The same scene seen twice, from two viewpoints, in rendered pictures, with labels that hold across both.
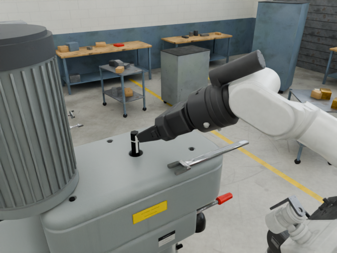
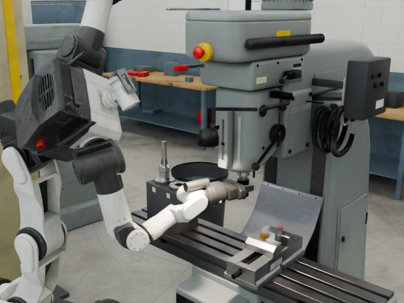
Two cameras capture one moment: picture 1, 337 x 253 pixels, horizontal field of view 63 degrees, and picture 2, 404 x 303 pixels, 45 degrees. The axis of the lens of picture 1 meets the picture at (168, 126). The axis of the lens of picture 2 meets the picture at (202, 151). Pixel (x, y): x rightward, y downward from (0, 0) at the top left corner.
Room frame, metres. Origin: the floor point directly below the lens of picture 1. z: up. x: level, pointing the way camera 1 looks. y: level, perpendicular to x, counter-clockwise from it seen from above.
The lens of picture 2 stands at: (2.26, -0.57, 1.90)
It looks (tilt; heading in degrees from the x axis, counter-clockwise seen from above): 16 degrees down; 164
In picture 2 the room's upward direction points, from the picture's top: straight up
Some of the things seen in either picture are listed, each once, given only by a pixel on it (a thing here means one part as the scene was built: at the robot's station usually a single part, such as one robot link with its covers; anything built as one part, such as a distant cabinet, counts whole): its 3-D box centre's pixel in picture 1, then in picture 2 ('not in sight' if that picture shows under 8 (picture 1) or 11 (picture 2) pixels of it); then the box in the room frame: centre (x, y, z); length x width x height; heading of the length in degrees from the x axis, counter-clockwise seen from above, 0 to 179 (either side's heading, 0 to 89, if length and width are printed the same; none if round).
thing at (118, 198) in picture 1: (132, 179); (249, 33); (0.59, 0.10, 1.81); 0.47 x 0.26 x 0.16; 122
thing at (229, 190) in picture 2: not in sight; (223, 192); (0.63, 0.00, 1.23); 0.13 x 0.12 x 0.10; 17
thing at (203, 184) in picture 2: not in sight; (196, 193); (0.65, -0.12, 1.24); 0.11 x 0.11 x 0.11; 17
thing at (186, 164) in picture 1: (212, 154); (193, 8); (0.59, -0.11, 1.89); 0.24 x 0.04 x 0.01; 122
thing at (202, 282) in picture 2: not in sight; (240, 280); (0.60, 0.08, 0.82); 0.50 x 0.35 x 0.12; 122
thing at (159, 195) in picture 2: not in sight; (171, 202); (0.28, -0.13, 1.06); 0.22 x 0.12 x 0.20; 27
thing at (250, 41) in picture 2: not in sight; (287, 41); (0.71, 0.19, 1.79); 0.45 x 0.04 x 0.04; 122
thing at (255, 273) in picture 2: not in sight; (266, 251); (0.74, 0.13, 1.02); 0.35 x 0.15 x 0.11; 124
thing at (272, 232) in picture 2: not in sight; (271, 236); (0.72, 0.16, 1.07); 0.06 x 0.05 x 0.06; 34
